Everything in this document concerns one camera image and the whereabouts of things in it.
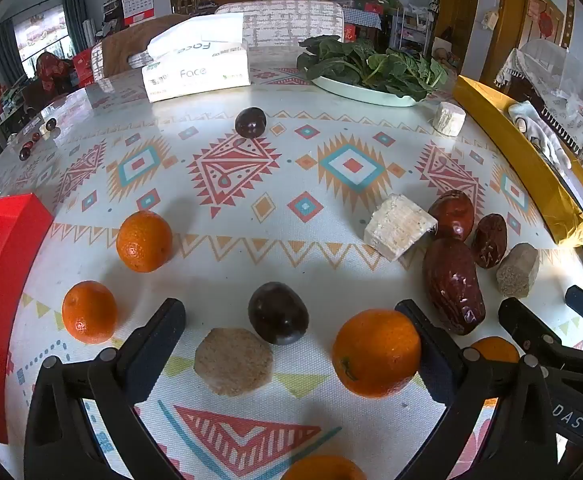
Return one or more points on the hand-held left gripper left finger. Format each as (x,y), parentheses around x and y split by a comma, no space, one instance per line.
(157,355)

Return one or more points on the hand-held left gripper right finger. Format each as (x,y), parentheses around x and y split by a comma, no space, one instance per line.
(429,360)

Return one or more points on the orange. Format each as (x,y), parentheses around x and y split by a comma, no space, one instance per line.
(90,311)
(494,350)
(144,241)
(376,352)
(321,469)

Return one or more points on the dark passion fruit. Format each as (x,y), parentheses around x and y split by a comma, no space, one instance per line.
(277,312)
(250,121)

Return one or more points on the red box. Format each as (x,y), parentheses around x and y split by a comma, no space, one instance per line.
(1,310)

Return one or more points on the brown cylinder block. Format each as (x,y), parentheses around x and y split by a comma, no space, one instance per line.
(517,269)

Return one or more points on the large red date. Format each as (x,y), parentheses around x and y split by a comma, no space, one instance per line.
(454,285)

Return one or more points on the round brown cake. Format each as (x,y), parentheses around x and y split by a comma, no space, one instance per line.
(233,368)

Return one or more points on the white cube block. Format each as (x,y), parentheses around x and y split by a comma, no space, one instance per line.
(399,225)

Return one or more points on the yellow box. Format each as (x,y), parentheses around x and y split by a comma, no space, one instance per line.
(516,145)

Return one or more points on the white glove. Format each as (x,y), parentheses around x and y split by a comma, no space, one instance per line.
(539,130)

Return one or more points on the white cylinder block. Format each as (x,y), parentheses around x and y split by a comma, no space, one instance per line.
(449,118)

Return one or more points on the white lace cloth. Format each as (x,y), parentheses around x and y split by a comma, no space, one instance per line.
(546,57)

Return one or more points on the white oval plate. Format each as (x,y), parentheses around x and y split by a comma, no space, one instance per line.
(356,92)

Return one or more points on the white tissue box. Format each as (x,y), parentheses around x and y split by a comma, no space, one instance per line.
(196,67)

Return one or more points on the plate of green spinach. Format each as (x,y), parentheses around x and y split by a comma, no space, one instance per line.
(371,65)

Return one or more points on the red cloth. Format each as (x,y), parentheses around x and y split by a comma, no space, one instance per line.
(51,67)

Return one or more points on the wooden chair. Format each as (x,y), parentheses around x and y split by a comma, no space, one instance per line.
(121,47)

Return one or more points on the metal shelf rack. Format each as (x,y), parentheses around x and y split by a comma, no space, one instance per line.
(411,25)

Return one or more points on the blue checkered tablecloth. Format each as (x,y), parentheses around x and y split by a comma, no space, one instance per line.
(364,17)

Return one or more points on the grey curtain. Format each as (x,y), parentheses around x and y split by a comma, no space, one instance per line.
(7,47)
(75,17)

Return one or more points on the patterned white chair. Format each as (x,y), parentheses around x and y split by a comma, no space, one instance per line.
(281,20)

